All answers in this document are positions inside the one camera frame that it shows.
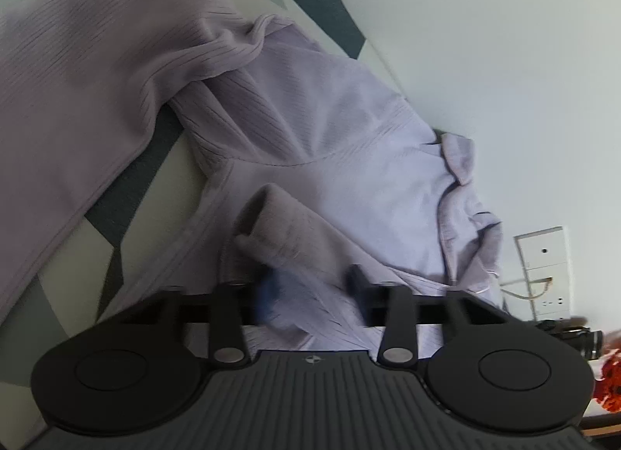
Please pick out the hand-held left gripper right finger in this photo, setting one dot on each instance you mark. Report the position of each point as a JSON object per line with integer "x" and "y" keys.
{"x": 358, "y": 287}

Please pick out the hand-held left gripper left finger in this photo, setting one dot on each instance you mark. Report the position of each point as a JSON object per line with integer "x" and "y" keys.
{"x": 269, "y": 292}

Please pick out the lavender ribbed garment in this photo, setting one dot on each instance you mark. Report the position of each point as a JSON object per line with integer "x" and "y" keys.
{"x": 330, "y": 130}

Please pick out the red ornament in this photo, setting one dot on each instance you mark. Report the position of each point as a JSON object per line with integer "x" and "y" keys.
{"x": 612, "y": 377}

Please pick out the geometric patterned desk mat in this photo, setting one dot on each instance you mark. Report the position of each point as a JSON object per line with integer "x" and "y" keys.
{"x": 320, "y": 8}

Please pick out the white wall socket plate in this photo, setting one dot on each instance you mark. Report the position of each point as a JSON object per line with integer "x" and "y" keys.
{"x": 543, "y": 246}

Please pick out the black camera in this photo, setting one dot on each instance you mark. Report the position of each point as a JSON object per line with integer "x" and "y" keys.
{"x": 582, "y": 339}

